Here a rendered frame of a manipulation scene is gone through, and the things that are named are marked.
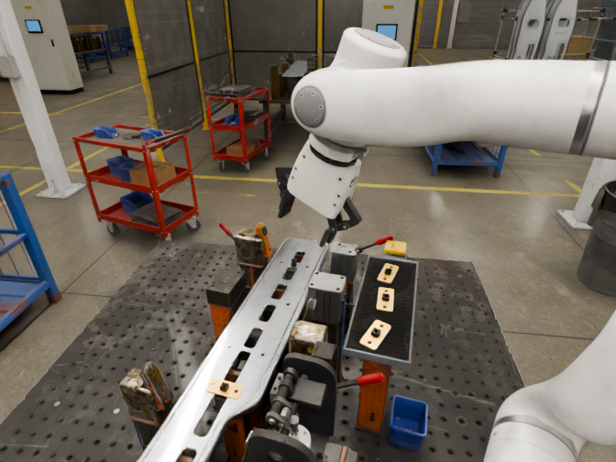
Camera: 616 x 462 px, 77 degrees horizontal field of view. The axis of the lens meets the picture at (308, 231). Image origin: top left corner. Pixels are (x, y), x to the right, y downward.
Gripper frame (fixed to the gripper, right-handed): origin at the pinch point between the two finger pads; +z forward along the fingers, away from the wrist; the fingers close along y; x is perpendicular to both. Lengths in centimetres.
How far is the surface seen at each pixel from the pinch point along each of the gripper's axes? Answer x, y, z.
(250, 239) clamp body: -39, 32, 54
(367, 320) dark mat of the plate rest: -13.2, -17.5, 24.4
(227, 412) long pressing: 14.1, -4.3, 45.7
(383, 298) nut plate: -21.3, -17.7, 23.3
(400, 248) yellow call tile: -46, -13, 26
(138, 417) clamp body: 23, 13, 60
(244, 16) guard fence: -574, 480, 157
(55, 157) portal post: -137, 344, 237
